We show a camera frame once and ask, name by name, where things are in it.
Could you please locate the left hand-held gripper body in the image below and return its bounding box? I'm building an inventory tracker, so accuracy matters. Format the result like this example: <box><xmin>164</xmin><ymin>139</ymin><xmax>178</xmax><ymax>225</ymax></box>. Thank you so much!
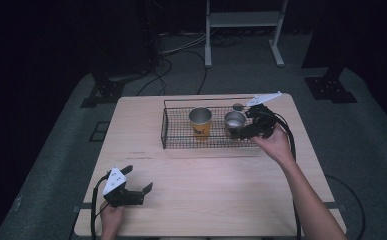
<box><xmin>102</xmin><ymin>167</ymin><xmax>146</xmax><ymax>208</ymax></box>

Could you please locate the person's right hand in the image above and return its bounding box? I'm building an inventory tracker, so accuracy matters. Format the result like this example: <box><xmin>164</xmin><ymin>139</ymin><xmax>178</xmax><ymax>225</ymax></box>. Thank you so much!
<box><xmin>250</xmin><ymin>123</ymin><xmax>296</xmax><ymax>167</ymax></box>

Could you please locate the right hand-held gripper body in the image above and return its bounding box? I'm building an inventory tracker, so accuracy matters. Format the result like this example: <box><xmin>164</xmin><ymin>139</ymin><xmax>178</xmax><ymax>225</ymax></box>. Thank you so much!
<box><xmin>245</xmin><ymin>90</ymin><xmax>283</xmax><ymax>140</ymax></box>

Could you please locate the right hand-held gripper cable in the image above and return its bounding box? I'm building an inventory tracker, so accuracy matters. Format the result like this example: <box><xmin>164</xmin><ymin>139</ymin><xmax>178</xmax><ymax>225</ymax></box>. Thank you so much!
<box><xmin>271</xmin><ymin>111</ymin><xmax>303</xmax><ymax>240</ymax></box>

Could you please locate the left hand-held gripper cable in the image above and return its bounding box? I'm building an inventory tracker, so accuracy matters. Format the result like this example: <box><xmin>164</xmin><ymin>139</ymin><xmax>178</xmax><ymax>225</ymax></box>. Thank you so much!
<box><xmin>90</xmin><ymin>172</ymin><xmax>113</xmax><ymax>240</ymax></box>

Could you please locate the person's left hand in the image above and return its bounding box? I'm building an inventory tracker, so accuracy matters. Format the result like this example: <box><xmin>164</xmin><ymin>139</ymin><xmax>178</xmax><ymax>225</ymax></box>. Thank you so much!
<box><xmin>99</xmin><ymin>200</ymin><xmax>126</xmax><ymax>235</ymax></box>

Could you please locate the hand-held gripper cable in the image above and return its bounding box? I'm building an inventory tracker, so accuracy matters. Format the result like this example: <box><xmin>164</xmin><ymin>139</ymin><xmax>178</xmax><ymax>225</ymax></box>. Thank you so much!
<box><xmin>90</xmin><ymin>172</ymin><xmax>113</xmax><ymax>240</ymax></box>
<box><xmin>271</xmin><ymin>111</ymin><xmax>303</xmax><ymax>240</ymax></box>

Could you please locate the steel cup with wooden base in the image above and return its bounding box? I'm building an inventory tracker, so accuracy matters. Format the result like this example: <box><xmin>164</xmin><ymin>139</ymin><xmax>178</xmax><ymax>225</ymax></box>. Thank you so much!
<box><xmin>223</xmin><ymin>110</ymin><xmax>248</xmax><ymax>138</ymax></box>

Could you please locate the black wire basket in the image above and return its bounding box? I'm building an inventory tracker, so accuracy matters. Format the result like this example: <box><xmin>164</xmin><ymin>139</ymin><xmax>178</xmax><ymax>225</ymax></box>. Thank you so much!
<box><xmin>160</xmin><ymin>96</ymin><xmax>265</xmax><ymax>150</ymax></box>

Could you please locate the black stand with square base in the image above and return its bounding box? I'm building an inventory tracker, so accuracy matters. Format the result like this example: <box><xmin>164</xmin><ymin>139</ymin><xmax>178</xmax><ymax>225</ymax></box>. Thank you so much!
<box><xmin>301</xmin><ymin>0</ymin><xmax>359</xmax><ymax>105</ymax></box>

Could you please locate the black floor cable loop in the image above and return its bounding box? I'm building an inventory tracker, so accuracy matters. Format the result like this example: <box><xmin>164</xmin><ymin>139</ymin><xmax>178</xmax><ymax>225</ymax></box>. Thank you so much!
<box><xmin>324</xmin><ymin>173</ymin><xmax>367</xmax><ymax>240</ymax></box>

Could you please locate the white metal stand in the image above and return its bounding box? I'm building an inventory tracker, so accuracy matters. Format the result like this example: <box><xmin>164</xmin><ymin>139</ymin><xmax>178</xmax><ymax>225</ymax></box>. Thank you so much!
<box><xmin>204</xmin><ymin>0</ymin><xmax>289</xmax><ymax>69</ymax></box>

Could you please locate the white floor cable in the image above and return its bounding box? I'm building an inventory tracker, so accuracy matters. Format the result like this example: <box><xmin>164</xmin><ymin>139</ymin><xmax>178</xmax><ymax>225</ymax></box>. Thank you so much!
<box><xmin>159</xmin><ymin>31</ymin><xmax>209</xmax><ymax>57</ymax></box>

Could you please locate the yellow cup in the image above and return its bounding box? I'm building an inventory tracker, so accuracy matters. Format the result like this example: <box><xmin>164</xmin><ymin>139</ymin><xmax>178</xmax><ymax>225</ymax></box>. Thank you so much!
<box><xmin>188</xmin><ymin>107</ymin><xmax>213</xmax><ymax>140</ymax></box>

